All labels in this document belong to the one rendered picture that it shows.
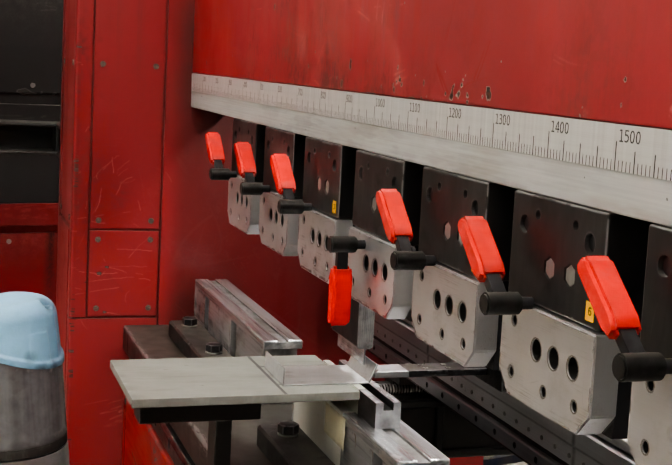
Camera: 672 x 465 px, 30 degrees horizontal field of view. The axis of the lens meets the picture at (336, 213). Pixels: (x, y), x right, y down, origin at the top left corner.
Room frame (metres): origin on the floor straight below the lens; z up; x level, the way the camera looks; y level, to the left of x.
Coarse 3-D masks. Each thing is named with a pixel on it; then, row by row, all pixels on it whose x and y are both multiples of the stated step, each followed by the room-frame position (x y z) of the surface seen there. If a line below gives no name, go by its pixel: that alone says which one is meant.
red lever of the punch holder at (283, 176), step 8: (272, 160) 1.57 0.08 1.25; (280, 160) 1.57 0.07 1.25; (288, 160) 1.57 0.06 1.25; (272, 168) 1.57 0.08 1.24; (280, 168) 1.55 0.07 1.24; (288, 168) 1.56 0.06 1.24; (280, 176) 1.54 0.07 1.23; (288, 176) 1.55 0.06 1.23; (280, 184) 1.54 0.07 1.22; (288, 184) 1.54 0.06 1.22; (280, 192) 1.54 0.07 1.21; (288, 192) 1.53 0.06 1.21; (280, 200) 1.52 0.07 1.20; (288, 200) 1.51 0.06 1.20; (296, 200) 1.52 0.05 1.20; (280, 208) 1.51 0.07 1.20; (288, 208) 1.51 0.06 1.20; (296, 208) 1.51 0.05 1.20; (304, 208) 1.52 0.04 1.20
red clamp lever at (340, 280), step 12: (336, 240) 1.31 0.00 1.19; (348, 240) 1.32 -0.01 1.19; (360, 240) 1.33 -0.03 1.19; (336, 252) 1.32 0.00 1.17; (348, 252) 1.32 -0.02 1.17; (336, 264) 1.32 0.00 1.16; (336, 276) 1.31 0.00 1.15; (348, 276) 1.32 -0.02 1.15; (336, 288) 1.31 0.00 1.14; (348, 288) 1.32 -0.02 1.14; (336, 300) 1.31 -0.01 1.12; (348, 300) 1.32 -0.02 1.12; (336, 312) 1.31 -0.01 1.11; (348, 312) 1.32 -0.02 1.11; (336, 324) 1.32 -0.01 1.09
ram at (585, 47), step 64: (256, 0) 1.85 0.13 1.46; (320, 0) 1.54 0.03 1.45; (384, 0) 1.33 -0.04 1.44; (448, 0) 1.16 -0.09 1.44; (512, 0) 1.03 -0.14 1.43; (576, 0) 0.93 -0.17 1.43; (640, 0) 0.85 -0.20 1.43; (192, 64) 2.28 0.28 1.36; (256, 64) 1.83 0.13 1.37; (320, 64) 1.53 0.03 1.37; (384, 64) 1.32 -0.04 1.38; (448, 64) 1.15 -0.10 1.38; (512, 64) 1.03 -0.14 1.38; (576, 64) 0.92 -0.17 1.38; (640, 64) 0.84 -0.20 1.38; (320, 128) 1.52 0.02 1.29; (384, 128) 1.31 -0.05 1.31; (576, 192) 0.91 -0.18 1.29; (640, 192) 0.83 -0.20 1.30
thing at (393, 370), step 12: (384, 372) 1.48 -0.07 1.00; (396, 372) 1.49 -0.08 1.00; (408, 372) 1.49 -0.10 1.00; (420, 372) 1.50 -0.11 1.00; (432, 372) 1.50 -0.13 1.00; (444, 372) 1.51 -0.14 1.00; (456, 372) 1.51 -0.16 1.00; (468, 372) 1.52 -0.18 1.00; (480, 372) 1.52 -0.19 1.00; (492, 372) 1.51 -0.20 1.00; (492, 384) 1.51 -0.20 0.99; (504, 384) 1.49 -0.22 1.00
